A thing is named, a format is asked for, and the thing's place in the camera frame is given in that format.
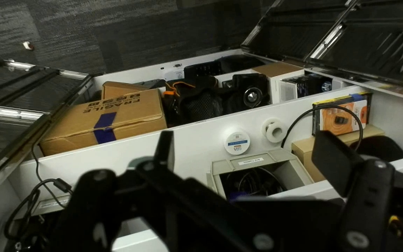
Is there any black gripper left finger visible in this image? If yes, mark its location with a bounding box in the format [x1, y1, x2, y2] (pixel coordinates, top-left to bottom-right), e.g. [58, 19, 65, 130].
[46, 130, 282, 252]

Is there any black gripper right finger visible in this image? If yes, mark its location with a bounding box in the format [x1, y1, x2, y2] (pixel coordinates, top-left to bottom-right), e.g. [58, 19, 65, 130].
[310, 130, 403, 252]

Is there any wooden box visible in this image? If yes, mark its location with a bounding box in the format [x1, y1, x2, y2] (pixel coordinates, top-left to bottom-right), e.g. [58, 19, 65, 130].
[289, 123, 387, 183]

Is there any cardboard box blue tape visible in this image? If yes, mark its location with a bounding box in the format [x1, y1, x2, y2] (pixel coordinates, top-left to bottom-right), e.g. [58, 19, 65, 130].
[37, 88, 169, 158]

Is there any small orange box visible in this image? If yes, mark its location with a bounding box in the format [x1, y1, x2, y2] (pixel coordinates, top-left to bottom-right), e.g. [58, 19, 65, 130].
[312, 91, 373, 137]

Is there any plain cardboard box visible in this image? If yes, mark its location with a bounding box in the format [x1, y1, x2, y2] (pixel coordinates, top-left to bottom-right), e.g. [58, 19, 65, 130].
[100, 80, 151, 101]

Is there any white box with black fan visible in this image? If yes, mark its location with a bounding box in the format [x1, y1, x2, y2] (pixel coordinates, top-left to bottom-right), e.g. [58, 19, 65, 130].
[275, 68, 345, 103]

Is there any small tan cardboard box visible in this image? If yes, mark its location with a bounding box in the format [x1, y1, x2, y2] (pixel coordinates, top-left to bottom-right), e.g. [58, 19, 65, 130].
[251, 61, 303, 78]

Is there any black rounded device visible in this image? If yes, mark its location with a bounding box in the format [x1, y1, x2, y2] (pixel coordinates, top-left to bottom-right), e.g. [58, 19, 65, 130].
[349, 134, 403, 165]

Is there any small white tape roll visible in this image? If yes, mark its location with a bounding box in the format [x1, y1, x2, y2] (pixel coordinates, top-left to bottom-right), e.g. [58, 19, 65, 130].
[261, 117, 288, 145]

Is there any white tape roll blue label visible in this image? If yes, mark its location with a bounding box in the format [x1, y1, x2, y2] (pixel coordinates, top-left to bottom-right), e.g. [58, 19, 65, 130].
[222, 129, 251, 157]

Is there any deep beige plastic bin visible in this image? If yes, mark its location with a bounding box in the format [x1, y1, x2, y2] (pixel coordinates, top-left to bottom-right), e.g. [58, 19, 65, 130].
[205, 147, 317, 201]

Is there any black camera device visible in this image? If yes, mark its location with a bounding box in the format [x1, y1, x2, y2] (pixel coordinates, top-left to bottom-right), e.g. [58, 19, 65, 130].
[165, 75, 226, 127]

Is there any orange cable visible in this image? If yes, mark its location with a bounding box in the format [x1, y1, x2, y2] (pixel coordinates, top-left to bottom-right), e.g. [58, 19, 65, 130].
[163, 81, 195, 99]

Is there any black camera lens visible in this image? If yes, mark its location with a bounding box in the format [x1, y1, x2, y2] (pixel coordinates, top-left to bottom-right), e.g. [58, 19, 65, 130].
[221, 71, 272, 113]

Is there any thin black cable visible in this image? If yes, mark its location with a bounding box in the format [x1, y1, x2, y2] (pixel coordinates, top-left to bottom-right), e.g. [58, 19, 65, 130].
[2, 138, 74, 243]

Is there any chrome wire rack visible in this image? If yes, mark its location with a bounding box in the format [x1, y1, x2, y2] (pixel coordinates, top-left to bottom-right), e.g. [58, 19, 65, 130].
[240, 0, 403, 92]
[0, 57, 93, 193]

